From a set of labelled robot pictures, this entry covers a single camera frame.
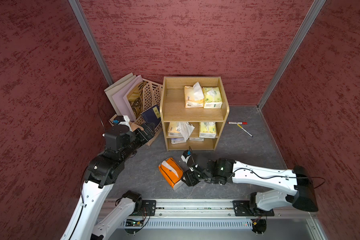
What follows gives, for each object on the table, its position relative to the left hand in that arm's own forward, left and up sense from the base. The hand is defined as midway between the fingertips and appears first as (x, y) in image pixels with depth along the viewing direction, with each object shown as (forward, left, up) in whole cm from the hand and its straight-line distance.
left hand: (148, 132), depth 64 cm
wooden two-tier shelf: (+16, -10, -2) cm, 19 cm away
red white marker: (+32, -56, -33) cm, 72 cm away
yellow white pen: (+26, -60, -33) cm, 73 cm away
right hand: (-14, -17, -20) cm, 30 cm away
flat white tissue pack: (+13, -12, -28) cm, 33 cm away
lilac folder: (+28, +22, -6) cm, 37 cm away
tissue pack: (+9, -16, -11) cm, 22 cm away
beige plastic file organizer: (+44, +7, -14) cm, 47 cm away
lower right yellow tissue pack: (+10, -28, -9) cm, 32 cm away
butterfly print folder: (+35, +16, -12) cm, 41 cm away
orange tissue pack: (-9, -10, -26) cm, 29 cm away
